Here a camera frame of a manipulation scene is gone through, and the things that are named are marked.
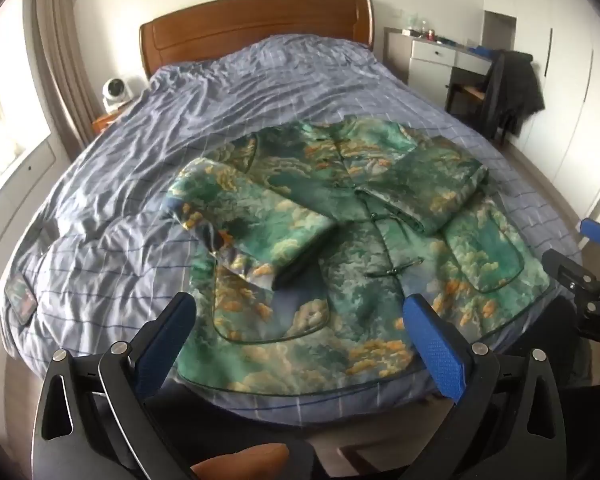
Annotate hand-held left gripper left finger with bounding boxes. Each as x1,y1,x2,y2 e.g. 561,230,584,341
31,291,201,480

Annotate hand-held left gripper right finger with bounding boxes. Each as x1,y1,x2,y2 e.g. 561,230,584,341
402,294,568,480

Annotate green printed padded jacket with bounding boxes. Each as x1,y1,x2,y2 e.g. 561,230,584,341
167,116,553,395

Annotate orange rounded object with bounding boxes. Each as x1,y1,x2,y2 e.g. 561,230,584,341
190,447,291,480

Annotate white wardrobe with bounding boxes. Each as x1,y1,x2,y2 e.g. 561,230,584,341
517,0,600,221

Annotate dark jacket on chair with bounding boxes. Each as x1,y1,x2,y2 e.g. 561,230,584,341
480,49,546,136

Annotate wooden chair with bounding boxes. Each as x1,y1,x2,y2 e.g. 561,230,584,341
446,80,506,147

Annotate white window sill cabinet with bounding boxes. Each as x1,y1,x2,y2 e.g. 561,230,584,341
0,137,83,281

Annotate blue checked duvet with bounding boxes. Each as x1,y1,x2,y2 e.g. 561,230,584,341
0,32,583,418

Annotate wooden nightstand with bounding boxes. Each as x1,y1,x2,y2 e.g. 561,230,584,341
92,102,133,135

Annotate white desk with drawers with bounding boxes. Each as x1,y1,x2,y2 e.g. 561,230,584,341
382,25,501,113

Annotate white round fan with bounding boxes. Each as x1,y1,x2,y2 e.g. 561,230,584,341
101,76,129,110

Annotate window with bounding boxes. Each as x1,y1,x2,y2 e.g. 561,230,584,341
0,0,53,181

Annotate beige curtain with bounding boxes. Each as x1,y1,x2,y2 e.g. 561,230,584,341
22,0,106,153

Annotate wooden bed headboard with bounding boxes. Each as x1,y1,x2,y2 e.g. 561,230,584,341
139,0,376,81

